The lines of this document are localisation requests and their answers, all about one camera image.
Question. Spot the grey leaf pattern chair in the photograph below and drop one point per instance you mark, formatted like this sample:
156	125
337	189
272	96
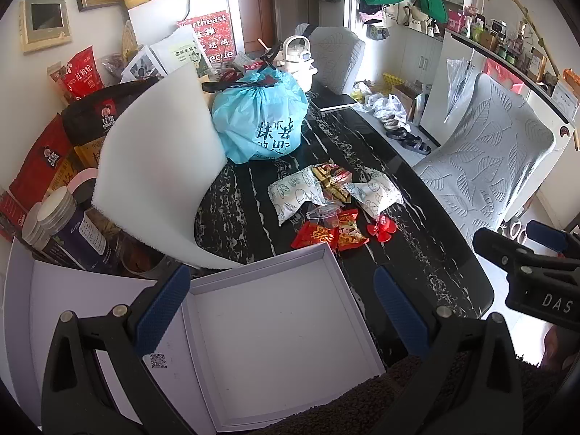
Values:
489	163
335	54

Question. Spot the white lid jar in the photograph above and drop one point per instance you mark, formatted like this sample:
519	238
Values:
36	226
58	206

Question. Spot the light blue plastic bag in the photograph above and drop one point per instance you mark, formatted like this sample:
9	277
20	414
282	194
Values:
258	118

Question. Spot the red goji berry bag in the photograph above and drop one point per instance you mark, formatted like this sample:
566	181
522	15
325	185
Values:
80	75

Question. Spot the red figure print snack packet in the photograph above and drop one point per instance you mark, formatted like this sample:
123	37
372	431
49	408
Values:
351	231

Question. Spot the brown wooden door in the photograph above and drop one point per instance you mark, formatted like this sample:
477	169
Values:
258	4

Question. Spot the red gold candy packet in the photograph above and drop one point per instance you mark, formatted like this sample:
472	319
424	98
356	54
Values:
315	236

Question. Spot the black oats bag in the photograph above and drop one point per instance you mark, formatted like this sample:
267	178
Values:
88	115

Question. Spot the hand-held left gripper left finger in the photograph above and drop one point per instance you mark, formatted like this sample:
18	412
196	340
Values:
164	308

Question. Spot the bamboo pole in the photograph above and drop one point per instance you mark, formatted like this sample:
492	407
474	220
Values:
525	13

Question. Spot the pink lid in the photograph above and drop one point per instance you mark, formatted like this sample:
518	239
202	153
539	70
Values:
81	177

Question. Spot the dark blue can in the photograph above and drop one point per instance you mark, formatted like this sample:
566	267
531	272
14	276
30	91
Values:
81	240

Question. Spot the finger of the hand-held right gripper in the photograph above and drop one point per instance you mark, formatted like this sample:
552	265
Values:
498	247
546	234

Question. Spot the clear folded umbrella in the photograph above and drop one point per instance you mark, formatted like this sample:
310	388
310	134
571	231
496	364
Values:
458	84

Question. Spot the brown fleece garment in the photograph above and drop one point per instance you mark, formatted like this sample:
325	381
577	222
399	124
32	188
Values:
362	410

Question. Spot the black sandal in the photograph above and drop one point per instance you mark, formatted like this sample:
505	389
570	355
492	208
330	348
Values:
417	145

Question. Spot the white cabinet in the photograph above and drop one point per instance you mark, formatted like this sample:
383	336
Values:
417	52

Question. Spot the white printed bread packet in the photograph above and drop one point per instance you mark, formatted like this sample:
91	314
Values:
294	195
376	192

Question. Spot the white foam sheet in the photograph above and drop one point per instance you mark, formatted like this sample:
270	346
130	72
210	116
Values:
154	158

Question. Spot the red poster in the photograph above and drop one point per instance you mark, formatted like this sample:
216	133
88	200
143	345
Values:
220	31

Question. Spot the pale green leaflet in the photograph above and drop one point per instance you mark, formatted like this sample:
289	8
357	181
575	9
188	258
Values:
181	50

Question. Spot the wall intercom panel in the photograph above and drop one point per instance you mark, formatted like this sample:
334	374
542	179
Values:
45	20

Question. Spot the photo print paper sheet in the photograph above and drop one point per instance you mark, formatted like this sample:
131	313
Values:
142	65

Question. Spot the red oats bag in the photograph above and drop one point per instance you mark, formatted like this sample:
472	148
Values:
38	163

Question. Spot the lavender gift box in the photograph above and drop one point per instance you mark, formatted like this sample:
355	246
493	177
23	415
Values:
272	326

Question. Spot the clear plastic wrapper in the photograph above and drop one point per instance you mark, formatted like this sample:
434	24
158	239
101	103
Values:
324	215

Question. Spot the orange snack bag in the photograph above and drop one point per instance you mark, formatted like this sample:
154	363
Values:
81	161

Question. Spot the white counter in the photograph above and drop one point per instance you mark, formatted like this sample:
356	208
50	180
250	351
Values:
521	81

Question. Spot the cardboard box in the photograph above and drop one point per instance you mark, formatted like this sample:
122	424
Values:
408	99

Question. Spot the red plastic flower clip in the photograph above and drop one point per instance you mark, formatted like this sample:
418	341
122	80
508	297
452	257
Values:
380	230

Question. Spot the white plastic bag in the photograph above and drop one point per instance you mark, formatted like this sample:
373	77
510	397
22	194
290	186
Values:
385	104

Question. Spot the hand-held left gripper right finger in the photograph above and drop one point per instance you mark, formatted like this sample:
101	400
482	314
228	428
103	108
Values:
398	310

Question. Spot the green cereal snack packet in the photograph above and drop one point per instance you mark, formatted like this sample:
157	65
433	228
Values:
333	189

